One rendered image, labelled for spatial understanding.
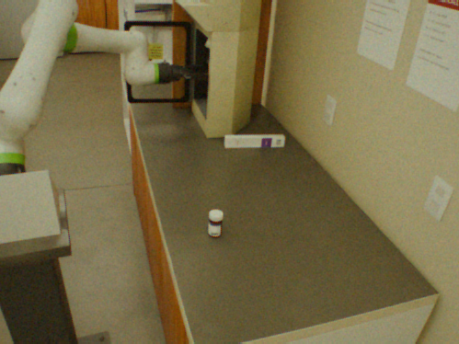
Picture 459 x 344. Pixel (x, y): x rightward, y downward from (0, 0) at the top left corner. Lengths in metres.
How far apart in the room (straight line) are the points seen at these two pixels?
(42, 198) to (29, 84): 0.32
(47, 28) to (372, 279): 1.21
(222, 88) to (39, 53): 0.78
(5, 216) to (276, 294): 0.78
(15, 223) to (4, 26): 5.55
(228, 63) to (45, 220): 0.94
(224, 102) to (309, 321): 1.04
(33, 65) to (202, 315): 0.83
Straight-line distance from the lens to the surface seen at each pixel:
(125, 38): 1.76
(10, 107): 1.19
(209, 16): 1.65
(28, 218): 1.28
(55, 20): 1.39
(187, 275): 1.14
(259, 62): 2.18
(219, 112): 1.79
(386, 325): 1.24
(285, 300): 1.11
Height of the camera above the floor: 1.75
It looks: 31 degrees down
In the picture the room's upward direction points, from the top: 4 degrees clockwise
